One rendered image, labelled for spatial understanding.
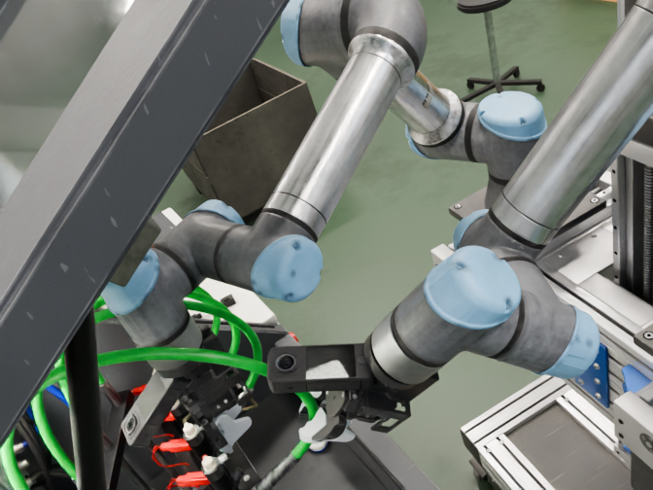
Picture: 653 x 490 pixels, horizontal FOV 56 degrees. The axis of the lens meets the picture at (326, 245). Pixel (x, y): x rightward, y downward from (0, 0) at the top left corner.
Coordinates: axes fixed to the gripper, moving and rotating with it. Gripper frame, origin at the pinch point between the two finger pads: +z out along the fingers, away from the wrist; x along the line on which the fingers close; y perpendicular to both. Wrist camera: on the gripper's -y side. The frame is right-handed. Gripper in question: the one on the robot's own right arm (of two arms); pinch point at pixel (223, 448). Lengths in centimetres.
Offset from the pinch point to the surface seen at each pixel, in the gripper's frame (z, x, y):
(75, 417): -45, -33, -5
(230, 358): -24.5, -12.5, 6.4
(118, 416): 1.2, 21.2, -11.8
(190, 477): 3.5, 2.4, -6.3
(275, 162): 81, 224, 100
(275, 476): -2.5, -11.8, 3.7
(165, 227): 13, 94, 18
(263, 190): 92, 225, 88
